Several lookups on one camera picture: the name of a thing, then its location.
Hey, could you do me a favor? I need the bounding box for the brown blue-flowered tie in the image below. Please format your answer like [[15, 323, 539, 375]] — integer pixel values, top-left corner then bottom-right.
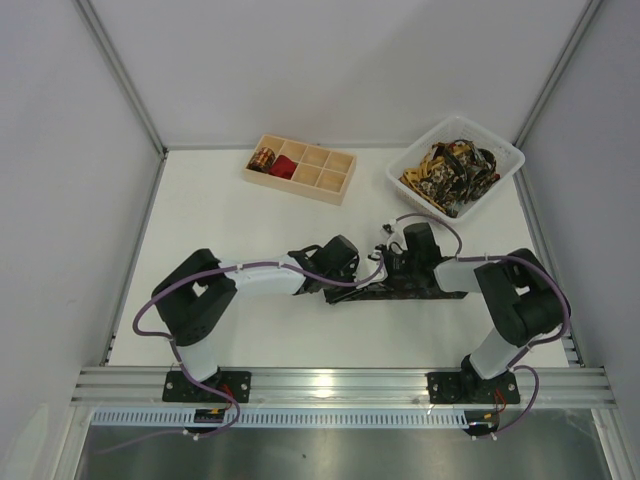
[[347, 282, 467, 301]]

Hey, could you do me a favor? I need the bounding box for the white plastic basket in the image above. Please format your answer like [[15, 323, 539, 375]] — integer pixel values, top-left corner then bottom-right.
[[386, 116, 525, 225]]

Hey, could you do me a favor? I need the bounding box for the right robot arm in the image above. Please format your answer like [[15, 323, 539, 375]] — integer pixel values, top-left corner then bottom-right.
[[382, 222, 570, 404]]

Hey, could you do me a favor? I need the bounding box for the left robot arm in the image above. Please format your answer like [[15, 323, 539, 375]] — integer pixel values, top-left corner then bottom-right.
[[152, 235, 359, 382]]

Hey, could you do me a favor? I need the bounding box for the yellow patterned tie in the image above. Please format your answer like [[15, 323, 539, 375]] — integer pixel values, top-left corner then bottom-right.
[[399, 143, 470, 204]]

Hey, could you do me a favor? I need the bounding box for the wooden compartment box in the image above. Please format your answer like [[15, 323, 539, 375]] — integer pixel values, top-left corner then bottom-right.
[[242, 134, 356, 206]]

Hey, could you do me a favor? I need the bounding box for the rolled red tie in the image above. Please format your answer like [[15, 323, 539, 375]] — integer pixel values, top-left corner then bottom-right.
[[268, 155, 298, 180]]

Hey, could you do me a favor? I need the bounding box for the rolled brown patterned tie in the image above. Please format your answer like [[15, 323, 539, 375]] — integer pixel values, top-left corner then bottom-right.
[[247, 147, 276, 173]]

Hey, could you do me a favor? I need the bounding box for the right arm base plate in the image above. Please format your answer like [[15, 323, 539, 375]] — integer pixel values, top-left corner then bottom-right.
[[426, 370, 521, 405]]

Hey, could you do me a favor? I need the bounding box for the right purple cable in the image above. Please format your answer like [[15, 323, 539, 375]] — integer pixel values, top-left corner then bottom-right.
[[392, 213, 572, 444]]

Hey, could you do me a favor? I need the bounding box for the purple cable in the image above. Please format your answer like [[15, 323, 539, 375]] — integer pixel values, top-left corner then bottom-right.
[[94, 249, 387, 454], [392, 213, 572, 444]]

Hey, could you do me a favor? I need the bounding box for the white slotted cable duct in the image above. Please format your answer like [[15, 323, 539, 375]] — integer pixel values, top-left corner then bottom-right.
[[91, 407, 469, 429]]

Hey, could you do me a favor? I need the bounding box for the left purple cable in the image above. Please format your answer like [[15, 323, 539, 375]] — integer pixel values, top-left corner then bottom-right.
[[94, 249, 387, 454]]

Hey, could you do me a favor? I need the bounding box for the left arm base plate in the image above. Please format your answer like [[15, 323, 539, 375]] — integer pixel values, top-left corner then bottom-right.
[[162, 370, 252, 404]]

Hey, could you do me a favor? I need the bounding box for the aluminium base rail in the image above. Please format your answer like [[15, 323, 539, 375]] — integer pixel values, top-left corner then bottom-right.
[[71, 366, 616, 409]]

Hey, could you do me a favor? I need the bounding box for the right aluminium frame post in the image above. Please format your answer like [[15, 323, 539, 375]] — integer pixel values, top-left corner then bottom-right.
[[513, 0, 604, 148]]

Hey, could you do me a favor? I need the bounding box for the aluminium frame post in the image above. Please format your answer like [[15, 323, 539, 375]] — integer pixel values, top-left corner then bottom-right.
[[73, 0, 167, 160], [513, 0, 604, 148]]

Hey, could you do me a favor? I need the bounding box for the left aluminium frame post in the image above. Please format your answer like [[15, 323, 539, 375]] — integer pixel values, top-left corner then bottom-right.
[[73, 0, 167, 160]]

